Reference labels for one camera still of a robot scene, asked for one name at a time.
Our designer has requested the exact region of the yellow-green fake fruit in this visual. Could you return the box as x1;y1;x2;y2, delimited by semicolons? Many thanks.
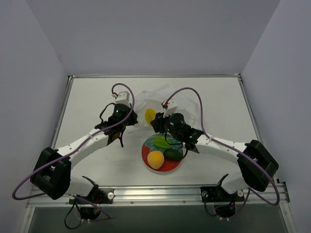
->
153;136;172;149

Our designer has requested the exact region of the yellow fake starfruit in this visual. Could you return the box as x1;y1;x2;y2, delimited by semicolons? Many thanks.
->
145;108;156;126

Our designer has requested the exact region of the dark green fake avocado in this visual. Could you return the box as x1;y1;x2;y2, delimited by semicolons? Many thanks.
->
163;149;184;161

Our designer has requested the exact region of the white translucent plastic bag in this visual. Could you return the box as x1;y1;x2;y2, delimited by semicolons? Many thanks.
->
134;84;200;128

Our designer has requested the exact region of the orange fake fruit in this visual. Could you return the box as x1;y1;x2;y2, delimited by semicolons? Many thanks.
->
147;151;165;170

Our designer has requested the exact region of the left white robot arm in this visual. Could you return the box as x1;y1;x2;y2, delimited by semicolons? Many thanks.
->
30;103;137;203

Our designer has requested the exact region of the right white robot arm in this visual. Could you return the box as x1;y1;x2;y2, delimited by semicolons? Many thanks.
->
150;113;279;200

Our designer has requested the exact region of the red and teal plate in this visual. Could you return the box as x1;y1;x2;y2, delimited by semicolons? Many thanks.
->
141;134;188;173

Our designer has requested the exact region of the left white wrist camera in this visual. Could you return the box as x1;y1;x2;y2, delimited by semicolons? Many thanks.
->
112;91;131;108

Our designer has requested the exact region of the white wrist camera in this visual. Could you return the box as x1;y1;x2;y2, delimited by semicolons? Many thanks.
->
161;99;177;118
112;91;131;108

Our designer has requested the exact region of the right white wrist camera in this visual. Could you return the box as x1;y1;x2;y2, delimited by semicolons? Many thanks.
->
161;99;177;118

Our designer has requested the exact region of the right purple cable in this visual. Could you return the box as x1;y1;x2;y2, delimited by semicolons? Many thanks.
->
161;87;280;206

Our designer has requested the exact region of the purple cable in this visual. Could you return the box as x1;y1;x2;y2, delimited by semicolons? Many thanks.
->
12;83;136;223
161;87;280;206

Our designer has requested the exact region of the aluminium front rail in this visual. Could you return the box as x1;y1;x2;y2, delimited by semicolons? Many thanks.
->
26;183;290;207

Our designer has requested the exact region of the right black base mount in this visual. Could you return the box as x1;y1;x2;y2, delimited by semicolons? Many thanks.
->
200;174;245;221

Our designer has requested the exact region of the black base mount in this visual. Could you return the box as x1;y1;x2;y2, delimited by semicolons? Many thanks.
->
200;174;245;221
64;176;115;230

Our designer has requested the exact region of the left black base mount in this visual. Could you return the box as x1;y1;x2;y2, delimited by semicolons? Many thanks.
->
64;176;115;230

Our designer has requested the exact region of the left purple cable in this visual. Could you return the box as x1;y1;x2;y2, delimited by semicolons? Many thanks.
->
12;83;136;223

